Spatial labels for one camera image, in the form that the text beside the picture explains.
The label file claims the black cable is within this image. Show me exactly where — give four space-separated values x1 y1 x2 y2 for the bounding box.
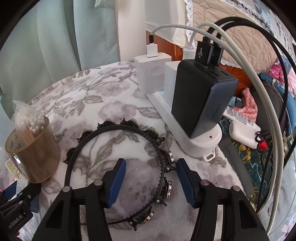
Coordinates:
195 16 293 212

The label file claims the white power strip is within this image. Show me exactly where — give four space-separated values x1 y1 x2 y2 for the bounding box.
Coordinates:
145 91 223 162

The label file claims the black jewelled headband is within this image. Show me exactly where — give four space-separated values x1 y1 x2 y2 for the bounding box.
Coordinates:
64 119 176 228

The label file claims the quilted beige bedspread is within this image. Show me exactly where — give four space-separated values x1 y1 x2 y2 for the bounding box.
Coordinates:
184 0 292 72

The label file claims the black USB charger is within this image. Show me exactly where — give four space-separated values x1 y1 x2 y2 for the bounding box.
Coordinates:
171 59 238 138

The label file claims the bag of cotton swabs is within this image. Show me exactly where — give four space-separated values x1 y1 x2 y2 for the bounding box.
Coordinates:
13 100 45 145

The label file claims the white charger cube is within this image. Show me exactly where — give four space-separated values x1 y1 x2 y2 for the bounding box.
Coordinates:
134 53 171 94
164 61 180 107

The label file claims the floral fleece table cover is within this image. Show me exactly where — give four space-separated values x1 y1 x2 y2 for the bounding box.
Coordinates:
10 60 249 241

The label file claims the white charging cable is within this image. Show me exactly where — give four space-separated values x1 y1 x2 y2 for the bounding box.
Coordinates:
149 22 284 235

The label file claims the white lotion bottle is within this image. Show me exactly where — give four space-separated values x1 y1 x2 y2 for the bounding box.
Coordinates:
223 106 261 149

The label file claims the green curtain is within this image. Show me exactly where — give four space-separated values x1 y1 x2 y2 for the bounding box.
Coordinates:
0 0 121 140

